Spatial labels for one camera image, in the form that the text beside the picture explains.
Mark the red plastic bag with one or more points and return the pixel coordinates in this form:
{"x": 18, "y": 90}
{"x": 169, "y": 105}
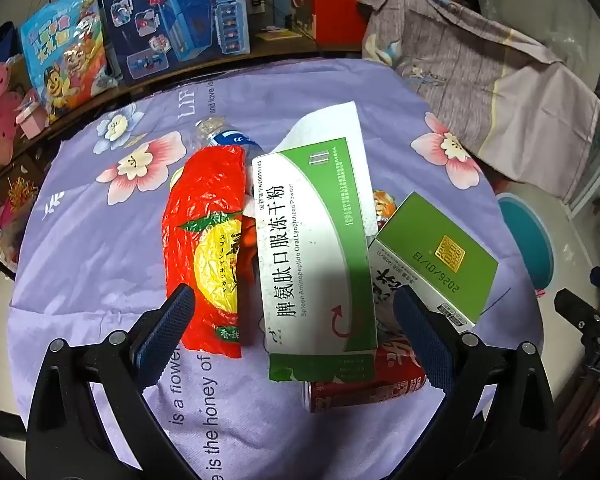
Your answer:
{"x": 205, "y": 200}

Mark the white power socket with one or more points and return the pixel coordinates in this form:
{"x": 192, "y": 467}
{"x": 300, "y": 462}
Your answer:
{"x": 258, "y": 4}

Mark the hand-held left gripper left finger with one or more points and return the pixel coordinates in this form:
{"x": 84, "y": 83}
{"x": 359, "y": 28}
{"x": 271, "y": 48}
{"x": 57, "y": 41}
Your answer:
{"x": 165, "y": 330}

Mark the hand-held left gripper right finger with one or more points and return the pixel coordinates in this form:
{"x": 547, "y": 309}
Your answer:
{"x": 424, "y": 335}

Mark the green top white box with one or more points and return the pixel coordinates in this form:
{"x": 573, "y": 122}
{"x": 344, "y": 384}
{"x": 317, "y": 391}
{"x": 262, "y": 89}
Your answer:
{"x": 429, "y": 245}

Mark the teal round bin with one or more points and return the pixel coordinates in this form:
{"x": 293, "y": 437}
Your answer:
{"x": 529, "y": 245}

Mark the purple floral cloth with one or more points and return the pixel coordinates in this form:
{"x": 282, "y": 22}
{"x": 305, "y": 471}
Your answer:
{"x": 105, "y": 240}

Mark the light blue cartoon box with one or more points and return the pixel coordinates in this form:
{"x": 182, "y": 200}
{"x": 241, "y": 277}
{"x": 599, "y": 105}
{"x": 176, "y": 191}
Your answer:
{"x": 65, "y": 50}

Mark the green white medicine box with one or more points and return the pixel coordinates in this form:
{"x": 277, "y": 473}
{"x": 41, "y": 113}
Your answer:
{"x": 310, "y": 260}

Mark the dark blue toy box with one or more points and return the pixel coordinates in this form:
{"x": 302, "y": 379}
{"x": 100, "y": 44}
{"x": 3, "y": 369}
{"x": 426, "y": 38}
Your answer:
{"x": 180, "y": 10}

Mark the grey purple printed cloth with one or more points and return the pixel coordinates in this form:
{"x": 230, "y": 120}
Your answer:
{"x": 479, "y": 60}

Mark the cartoon printed packet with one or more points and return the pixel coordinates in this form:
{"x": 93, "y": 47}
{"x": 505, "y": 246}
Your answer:
{"x": 382, "y": 210}

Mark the crushed clear plastic bottle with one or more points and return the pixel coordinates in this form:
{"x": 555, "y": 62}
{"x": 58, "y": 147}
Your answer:
{"x": 215, "y": 132}

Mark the red cardboard box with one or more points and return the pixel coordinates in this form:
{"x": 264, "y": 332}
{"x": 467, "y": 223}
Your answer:
{"x": 340, "y": 0}

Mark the gold red tinsel decoration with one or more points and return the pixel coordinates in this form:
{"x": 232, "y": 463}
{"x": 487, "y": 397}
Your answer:
{"x": 22, "y": 195}

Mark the orange snack wrapper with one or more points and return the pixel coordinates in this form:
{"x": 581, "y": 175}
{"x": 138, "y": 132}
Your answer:
{"x": 250, "y": 255}

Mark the small pink gift box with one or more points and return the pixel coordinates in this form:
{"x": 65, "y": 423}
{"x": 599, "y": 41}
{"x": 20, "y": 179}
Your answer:
{"x": 32, "y": 117}

